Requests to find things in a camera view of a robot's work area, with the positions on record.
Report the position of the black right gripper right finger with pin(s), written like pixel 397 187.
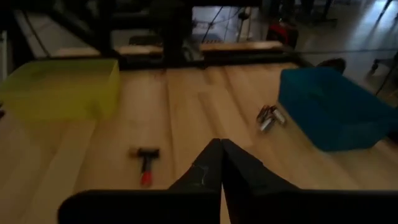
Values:
pixel 264 202

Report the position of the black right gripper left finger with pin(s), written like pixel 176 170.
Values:
pixel 192 202

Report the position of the blue plastic bin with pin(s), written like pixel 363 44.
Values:
pixel 329 109

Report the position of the red and black box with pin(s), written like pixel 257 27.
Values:
pixel 281 32

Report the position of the yellow plastic bin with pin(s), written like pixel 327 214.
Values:
pixel 59 90

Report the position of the black aluminium table frame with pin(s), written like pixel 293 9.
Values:
pixel 248 57

